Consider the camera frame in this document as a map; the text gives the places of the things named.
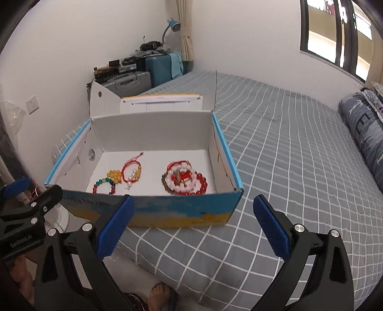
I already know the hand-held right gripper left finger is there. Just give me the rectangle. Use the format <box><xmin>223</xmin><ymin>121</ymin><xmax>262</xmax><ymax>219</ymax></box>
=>
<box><xmin>33</xmin><ymin>194</ymin><xmax>135</xmax><ymax>311</ymax></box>

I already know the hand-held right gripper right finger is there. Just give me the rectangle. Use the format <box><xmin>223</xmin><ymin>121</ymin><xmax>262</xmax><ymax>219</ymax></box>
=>
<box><xmin>251</xmin><ymin>194</ymin><xmax>355</xmax><ymax>311</ymax></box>

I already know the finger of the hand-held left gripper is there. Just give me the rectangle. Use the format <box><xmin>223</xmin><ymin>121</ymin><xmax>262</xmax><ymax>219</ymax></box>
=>
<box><xmin>0</xmin><ymin>176</ymin><xmax>31</xmax><ymax>204</ymax></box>
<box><xmin>0</xmin><ymin>185</ymin><xmax>63</xmax><ymax>231</ymax></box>

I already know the silver bead bracelet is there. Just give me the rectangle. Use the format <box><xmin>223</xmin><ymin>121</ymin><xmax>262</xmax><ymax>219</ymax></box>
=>
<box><xmin>124</xmin><ymin>169</ymin><xmax>138</xmax><ymax>190</ymax></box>

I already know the red string bracelet gold charm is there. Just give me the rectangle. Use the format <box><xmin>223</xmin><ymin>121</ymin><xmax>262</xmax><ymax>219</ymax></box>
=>
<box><xmin>168</xmin><ymin>161</ymin><xmax>192</xmax><ymax>185</ymax></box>
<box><xmin>120</xmin><ymin>152</ymin><xmax>143</xmax><ymax>183</ymax></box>

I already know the blue yellow cardboard box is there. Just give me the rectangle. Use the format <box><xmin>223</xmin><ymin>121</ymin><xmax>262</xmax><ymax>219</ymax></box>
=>
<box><xmin>45</xmin><ymin>70</ymin><xmax>245</xmax><ymax>229</ymax></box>

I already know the brown wooden bead bracelet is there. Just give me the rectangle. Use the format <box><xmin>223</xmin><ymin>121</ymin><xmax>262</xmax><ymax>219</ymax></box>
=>
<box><xmin>162</xmin><ymin>161</ymin><xmax>192</xmax><ymax>192</ymax></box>

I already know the pink bead bracelet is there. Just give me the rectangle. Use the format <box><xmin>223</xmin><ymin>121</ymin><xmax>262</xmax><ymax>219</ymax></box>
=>
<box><xmin>166</xmin><ymin>169</ymin><xmax>201</xmax><ymax>192</ymax></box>

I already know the person's left hand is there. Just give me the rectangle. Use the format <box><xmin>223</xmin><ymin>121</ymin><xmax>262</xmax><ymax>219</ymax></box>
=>
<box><xmin>12</xmin><ymin>254</ymin><xmax>36</xmax><ymax>288</ymax></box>

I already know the clear plastic bag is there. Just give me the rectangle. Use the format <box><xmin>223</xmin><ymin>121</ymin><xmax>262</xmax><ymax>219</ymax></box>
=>
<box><xmin>0</xmin><ymin>99</ymin><xmax>25</xmax><ymax>168</ymax></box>

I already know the person's foot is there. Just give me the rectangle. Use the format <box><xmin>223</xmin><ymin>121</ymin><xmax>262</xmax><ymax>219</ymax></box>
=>
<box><xmin>146</xmin><ymin>281</ymin><xmax>180</xmax><ymax>311</ymax></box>

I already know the grey checked bed sheet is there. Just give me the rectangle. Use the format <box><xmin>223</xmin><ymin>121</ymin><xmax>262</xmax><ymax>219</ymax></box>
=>
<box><xmin>117</xmin><ymin>71</ymin><xmax>383</xmax><ymax>311</ymax></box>

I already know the folded grey printed quilt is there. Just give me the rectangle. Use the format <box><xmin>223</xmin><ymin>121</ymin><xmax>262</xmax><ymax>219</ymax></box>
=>
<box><xmin>338</xmin><ymin>92</ymin><xmax>383</xmax><ymax>192</ymax></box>

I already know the grey suitcase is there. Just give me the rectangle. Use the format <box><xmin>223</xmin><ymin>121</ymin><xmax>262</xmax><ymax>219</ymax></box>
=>
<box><xmin>102</xmin><ymin>71</ymin><xmax>152</xmax><ymax>97</ymax></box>

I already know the stack of black devices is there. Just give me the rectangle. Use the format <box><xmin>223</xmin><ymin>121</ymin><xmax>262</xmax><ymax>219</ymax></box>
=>
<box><xmin>93</xmin><ymin>56</ymin><xmax>146</xmax><ymax>80</ymax></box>

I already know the teal suitcase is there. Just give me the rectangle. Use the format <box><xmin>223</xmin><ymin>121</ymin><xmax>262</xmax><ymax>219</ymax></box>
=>
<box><xmin>145</xmin><ymin>52</ymin><xmax>184</xmax><ymax>88</ymax></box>

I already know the patterned pillow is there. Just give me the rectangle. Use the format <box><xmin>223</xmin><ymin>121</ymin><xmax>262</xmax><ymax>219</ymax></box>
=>
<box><xmin>360</xmin><ymin>84</ymin><xmax>383</xmax><ymax>120</ymax></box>

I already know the beige curtain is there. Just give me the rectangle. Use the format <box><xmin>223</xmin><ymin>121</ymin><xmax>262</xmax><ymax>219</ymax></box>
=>
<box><xmin>176</xmin><ymin>0</ymin><xmax>196</xmax><ymax>62</ymax></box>

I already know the dark framed window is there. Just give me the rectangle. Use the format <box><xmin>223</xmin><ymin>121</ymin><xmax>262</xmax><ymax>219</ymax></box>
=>
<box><xmin>300</xmin><ymin>0</ymin><xmax>378</xmax><ymax>83</ymax></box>

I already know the blue desk lamp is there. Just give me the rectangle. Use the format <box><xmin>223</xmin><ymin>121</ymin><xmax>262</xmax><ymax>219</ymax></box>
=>
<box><xmin>162</xmin><ymin>18</ymin><xmax>181</xmax><ymax>48</ymax></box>

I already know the multicoloured bead bracelet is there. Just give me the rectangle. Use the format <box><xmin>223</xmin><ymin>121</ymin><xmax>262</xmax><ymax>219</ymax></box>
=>
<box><xmin>92</xmin><ymin>178</ymin><xmax>117</xmax><ymax>195</ymax></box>

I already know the red bead bracelet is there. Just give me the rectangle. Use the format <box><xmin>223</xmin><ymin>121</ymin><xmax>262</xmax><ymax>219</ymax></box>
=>
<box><xmin>166</xmin><ymin>161</ymin><xmax>209</xmax><ymax>196</ymax></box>

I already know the white wall socket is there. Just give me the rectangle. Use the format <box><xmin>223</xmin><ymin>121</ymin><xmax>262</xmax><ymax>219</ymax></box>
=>
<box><xmin>26</xmin><ymin>95</ymin><xmax>40</xmax><ymax>114</ymax></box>

